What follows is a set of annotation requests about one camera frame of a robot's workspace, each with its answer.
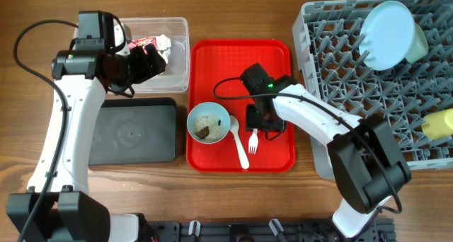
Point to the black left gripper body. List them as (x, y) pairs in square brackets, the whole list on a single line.
[(135, 67)]

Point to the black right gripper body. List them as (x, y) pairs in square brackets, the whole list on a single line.
[(255, 119)]

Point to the red snack wrapper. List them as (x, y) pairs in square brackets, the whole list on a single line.
[(143, 42)]

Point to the white plastic fork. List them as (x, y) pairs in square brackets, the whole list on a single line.
[(253, 142)]

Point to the white plastic spoon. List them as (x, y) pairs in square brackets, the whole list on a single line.
[(234, 129)]

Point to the light blue plate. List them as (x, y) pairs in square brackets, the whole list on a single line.
[(389, 32)]

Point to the mint green bowl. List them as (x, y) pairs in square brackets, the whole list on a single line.
[(419, 48)]

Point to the yellow plastic cup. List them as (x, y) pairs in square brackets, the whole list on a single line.
[(438, 125)]

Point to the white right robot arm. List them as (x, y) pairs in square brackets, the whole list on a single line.
[(367, 162)]

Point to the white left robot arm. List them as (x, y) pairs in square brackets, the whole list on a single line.
[(56, 205)]

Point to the black waste tray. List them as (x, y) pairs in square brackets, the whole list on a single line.
[(142, 130)]

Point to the grey dishwasher rack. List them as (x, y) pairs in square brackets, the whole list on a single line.
[(326, 38)]

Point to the clear plastic bin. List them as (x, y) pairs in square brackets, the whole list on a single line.
[(175, 78)]

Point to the blue bowl with rice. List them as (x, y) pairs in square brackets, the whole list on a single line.
[(208, 123)]

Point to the red plastic tray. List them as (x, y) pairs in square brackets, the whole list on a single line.
[(215, 67)]

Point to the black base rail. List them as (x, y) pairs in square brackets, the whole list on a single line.
[(307, 230)]

